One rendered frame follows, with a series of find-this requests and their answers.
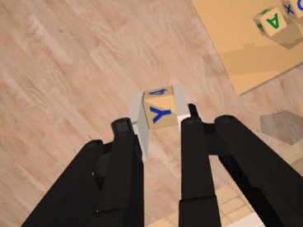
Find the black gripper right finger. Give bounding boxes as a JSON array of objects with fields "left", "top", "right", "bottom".
[{"left": 172, "top": 82, "right": 303, "bottom": 227}]

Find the orange flat mat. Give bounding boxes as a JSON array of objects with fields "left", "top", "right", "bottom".
[{"left": 190, "top": 0, "right": 303, "bottom": 95}]

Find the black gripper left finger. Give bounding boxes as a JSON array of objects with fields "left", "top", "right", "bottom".
[{"left": 21, "top": 90, "right": 149, "bottom": 227}]

